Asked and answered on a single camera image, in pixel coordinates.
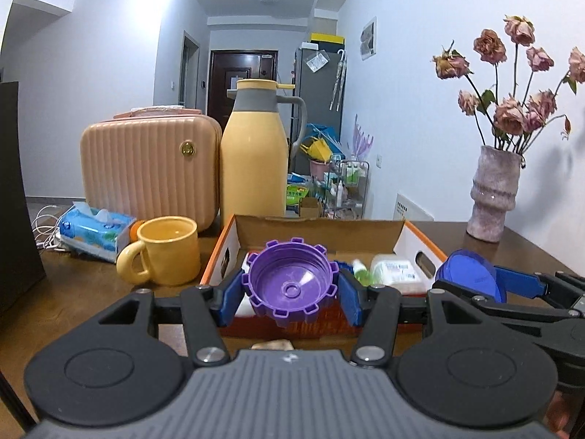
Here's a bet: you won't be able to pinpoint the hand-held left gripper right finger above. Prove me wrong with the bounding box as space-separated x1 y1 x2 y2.
338 269 485 369

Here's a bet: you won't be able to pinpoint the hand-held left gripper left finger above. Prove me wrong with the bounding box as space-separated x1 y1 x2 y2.
98 269 246 369

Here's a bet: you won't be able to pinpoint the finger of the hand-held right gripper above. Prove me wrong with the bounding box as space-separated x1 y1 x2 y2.
494 265 585 305
432 279 585 330

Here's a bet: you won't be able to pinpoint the small bottle with white cap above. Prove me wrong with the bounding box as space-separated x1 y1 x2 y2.
352 258 381 284

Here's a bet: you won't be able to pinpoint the round blue lid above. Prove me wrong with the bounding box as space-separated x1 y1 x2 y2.
434 249 502 303

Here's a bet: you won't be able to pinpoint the purple notched cap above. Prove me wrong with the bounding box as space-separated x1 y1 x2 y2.
241 238 340 327

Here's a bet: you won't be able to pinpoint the white wipes packet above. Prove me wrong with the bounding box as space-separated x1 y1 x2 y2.
370 254 428 294

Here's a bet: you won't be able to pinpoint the red cardboard box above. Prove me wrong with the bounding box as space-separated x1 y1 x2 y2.
200 213 449 339

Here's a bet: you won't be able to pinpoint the white red lint brush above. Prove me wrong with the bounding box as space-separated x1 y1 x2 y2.
235 251 261 317

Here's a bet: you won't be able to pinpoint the yellow mug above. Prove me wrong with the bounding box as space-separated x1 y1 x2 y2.
116 216 202 286

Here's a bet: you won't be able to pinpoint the pink ceramic vase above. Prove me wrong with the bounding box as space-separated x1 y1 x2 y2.
466 145 526 243

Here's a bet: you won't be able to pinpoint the white leaning board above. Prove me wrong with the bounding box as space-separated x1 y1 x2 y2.
394 192 434 222

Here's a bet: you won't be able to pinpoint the green packet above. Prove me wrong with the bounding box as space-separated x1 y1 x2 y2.
287 183 314 206

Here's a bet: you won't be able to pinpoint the yellow thermos jug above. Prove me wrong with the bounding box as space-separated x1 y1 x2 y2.
219 79 308 218

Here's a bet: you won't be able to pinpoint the blue tissue pack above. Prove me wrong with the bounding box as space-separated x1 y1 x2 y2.
58 201 138 263

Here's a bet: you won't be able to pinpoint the pink ribbed suitcase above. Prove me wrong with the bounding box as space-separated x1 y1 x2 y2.
80 106 223 233

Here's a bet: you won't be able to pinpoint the yellow plastic watering can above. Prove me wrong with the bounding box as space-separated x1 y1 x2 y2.
299 139 331 162

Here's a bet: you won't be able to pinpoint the bunch of dried pink roses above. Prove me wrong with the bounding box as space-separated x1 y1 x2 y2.
432 15 585 156

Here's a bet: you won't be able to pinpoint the dark brown entrance door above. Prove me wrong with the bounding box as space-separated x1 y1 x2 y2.
208 49 279 120

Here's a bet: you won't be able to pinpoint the grey fridge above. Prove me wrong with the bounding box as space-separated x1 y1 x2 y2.
292 42 347 179

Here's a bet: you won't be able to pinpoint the grey interior door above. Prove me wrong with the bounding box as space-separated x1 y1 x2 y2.
179 31 201 108

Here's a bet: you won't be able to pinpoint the white hanging umbrella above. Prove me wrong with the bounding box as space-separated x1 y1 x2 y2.
329 49 347 111

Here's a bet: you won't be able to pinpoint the black monitor edge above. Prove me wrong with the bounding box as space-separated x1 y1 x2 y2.
0 81 46 316

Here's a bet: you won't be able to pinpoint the clear plastic bag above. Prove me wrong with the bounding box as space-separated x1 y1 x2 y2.
305 51 331 73

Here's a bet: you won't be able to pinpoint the wire rack cart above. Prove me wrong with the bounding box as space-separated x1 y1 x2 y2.
320 158 370 219

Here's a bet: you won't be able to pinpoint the blue plastic frame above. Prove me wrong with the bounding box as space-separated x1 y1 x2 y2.
305 123 341 151

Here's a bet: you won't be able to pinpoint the white cables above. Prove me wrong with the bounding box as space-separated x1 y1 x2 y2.
31 205 69 253

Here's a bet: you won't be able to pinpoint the wall picture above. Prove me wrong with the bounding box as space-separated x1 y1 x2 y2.
360 16 378 61

